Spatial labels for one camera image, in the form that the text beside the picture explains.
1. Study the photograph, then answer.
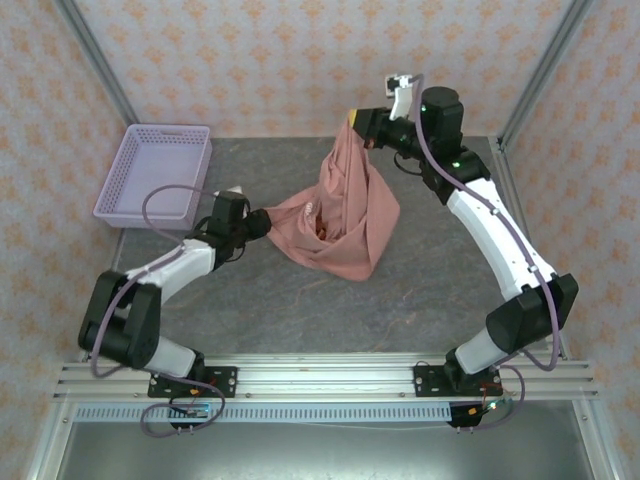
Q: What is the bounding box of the pink t-shirt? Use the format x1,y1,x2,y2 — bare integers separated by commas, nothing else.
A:
263,119,402,284

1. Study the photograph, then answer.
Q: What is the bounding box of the small circuit board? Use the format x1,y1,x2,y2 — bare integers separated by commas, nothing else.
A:
169,402,211,420
467,398,507,417

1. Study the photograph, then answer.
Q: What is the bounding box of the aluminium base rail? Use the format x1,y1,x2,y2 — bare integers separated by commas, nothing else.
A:
53,352,601,401

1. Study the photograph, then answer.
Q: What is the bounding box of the lavender plastic basket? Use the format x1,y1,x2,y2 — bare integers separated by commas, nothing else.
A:
92,123,214,231

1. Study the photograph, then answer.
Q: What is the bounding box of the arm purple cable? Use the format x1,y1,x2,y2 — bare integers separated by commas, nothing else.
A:
89,183,227,437
409,73,561,432

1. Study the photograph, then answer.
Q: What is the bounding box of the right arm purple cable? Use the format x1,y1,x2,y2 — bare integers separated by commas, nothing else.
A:
409,73,561,432

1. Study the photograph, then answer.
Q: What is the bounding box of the grey metal sheet panel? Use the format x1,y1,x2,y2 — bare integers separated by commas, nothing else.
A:
57,422,599,480

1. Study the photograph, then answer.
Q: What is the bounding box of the aluminium frame strut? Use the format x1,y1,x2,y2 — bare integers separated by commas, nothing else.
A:
573,399,624,480
24,402,76,480

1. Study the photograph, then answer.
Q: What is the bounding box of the white slotted cable duct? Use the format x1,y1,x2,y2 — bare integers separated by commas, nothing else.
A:
74,403,454,424

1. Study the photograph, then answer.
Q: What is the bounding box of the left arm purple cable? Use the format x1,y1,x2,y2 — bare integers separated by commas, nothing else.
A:
89,183,227,437

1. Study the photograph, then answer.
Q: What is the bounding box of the aluminium frame post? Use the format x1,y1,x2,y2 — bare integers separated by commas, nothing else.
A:
52,0,135,126
498,0,599,149

